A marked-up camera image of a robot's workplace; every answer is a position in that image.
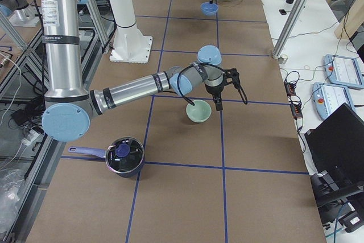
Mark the blue bowl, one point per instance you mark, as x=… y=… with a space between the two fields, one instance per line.
x=209 y=9

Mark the light green bowl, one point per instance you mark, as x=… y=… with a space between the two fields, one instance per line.
x=199 y=112

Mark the small black puck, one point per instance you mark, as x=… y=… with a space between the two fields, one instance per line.
x=282 y=12

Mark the orange black power strip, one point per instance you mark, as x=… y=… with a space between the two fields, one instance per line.
x=295 y=102

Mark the white pillar with base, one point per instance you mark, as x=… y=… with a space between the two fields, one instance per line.
x=129 y=44

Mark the blue saucepan with glass lid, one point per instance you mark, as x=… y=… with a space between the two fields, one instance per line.
x=125 y=156

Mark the lower teach pendant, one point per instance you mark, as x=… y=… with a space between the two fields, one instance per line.
x=329 y=97

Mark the teach pendant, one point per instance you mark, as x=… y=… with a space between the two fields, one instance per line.
x=329 y=97
x=343 y=71

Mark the black laptop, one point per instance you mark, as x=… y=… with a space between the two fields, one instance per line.
x=337 y=143

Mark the upper teach pendant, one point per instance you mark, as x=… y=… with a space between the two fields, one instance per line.
x=343 y=71

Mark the black monitor stand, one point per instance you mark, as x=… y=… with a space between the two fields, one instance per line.
x=339 y=200

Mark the clear plastic bag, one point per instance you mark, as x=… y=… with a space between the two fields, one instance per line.
x=12 y=191

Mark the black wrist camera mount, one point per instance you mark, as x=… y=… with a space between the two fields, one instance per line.
x=231 y=76

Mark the aluminium frame post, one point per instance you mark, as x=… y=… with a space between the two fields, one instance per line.
x=298 y=6

